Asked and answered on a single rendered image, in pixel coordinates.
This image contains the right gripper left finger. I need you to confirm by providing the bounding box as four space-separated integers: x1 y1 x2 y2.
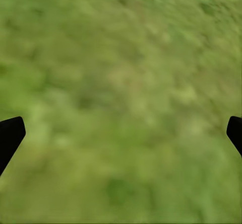
0 116 26 176

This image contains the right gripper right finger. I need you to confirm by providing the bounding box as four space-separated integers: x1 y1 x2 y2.
226 116 242 156

